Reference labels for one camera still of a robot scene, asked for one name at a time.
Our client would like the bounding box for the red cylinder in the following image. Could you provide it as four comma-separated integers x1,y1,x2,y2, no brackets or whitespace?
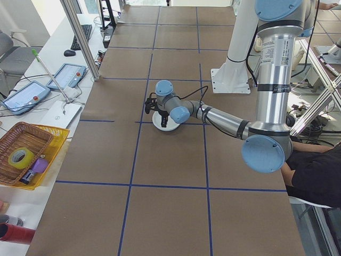
0,223,36,245

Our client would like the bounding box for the black keyboard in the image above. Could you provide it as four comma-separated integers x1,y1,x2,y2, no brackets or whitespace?
70,24,93,51

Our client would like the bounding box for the silver laptop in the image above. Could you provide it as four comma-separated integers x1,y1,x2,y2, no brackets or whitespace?
38,100,83,129

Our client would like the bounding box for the black labelled battery pack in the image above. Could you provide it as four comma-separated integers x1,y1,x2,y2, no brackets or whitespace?
19,170,37,185

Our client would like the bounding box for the brown wicker basket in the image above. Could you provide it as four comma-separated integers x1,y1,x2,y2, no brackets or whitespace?
0,122,54,185

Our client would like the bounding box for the purple box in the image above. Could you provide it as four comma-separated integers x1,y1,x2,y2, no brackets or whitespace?
31,158,50,174

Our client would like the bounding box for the person in black shirt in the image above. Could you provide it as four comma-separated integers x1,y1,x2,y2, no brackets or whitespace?
285,145,341,209

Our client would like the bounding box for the yellow plastic basket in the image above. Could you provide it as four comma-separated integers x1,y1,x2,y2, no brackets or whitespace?
0,124,70,190

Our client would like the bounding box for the black cable on pedestal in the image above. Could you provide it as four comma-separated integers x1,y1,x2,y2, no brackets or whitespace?
245,26,261,89

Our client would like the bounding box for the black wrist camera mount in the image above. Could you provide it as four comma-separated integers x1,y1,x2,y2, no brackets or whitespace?
144,93,158,115

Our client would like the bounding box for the metal rod with green tip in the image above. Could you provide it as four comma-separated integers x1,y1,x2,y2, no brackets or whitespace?
31,48,74,105

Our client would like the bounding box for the bare person forearm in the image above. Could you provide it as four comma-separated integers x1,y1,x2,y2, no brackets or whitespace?
291,141,335,154
281,162,296,187

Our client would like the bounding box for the black power adapter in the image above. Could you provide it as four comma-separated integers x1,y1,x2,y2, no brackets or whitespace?
102,26,115,49

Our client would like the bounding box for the blue teach pendant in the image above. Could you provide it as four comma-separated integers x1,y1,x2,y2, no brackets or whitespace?
45,63,88,91
0,80,51,116

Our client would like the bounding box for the white pedestal with base plate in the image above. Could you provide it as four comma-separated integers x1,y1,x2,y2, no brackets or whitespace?
210,0,261,94

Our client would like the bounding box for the white plate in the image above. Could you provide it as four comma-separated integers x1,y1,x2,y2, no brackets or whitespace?
152,110,182,132

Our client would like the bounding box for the grey office chair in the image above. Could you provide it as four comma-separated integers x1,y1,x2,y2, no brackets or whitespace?
0,29,43,78

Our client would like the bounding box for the yellow tape roll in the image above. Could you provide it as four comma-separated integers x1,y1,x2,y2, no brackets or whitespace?
7,147,35,170

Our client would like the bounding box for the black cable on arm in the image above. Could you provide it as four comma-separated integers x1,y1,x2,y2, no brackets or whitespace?
148,85,214,123

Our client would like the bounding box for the grey roll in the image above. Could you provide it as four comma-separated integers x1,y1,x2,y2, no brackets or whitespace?
0,213,25,226

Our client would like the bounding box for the aluminium profile post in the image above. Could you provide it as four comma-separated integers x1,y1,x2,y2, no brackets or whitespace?
60,0,101,81

